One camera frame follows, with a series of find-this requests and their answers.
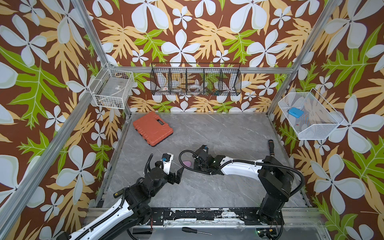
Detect white wire basket left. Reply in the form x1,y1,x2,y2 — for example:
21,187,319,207
90,66,135,110

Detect black wire basket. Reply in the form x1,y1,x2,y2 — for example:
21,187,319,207
150,62,242,96

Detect black handled screwdriver on table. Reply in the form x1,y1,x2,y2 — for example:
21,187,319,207
268,140,275,157

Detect red plastic tool case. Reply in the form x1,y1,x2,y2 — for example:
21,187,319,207
133,112,174,147

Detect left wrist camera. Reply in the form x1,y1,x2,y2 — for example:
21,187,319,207
161,153,174,175

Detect yellow black screwdriver left edge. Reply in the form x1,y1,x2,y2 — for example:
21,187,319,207
113,188,126,199

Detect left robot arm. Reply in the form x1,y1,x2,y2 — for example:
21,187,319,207
57,153,184,240

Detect white mesh basket right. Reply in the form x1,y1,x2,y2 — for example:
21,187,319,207
278,89,344,141

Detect purple earbud charging case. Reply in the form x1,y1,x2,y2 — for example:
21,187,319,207
183,161,192,168

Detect blue small box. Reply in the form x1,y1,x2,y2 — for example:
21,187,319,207
288,108,304,119

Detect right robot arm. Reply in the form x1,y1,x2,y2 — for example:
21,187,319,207
179,141,305,225

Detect aluminium frame post left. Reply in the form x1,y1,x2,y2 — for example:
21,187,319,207
71,1,132,118

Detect aluminium frame post right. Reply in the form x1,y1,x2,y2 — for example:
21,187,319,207
267,0,340,116

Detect black screwdriver on front rail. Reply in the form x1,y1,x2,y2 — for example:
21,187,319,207
182,227,212,236

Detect aluminium frame post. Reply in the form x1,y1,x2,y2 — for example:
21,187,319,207
267,0,340,116
71,1,132,118

